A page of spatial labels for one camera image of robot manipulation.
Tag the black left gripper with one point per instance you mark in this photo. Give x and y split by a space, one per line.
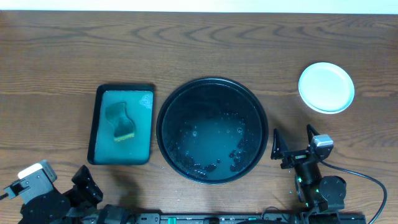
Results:
86 185

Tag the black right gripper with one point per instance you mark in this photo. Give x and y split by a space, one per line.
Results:
298 157

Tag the mint green plate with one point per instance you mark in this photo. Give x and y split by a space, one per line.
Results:
326 88

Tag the green yellow sponge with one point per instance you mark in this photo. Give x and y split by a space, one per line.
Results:
123 125

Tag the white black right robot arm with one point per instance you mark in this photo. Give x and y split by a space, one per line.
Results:
323 195

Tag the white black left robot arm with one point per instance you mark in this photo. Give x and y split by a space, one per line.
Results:
43 203

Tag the dark green rectangular tray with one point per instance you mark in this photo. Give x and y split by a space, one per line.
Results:
102 149

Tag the round black tray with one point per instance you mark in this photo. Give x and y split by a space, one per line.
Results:
212 130

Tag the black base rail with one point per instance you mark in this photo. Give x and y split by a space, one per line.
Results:
112 214

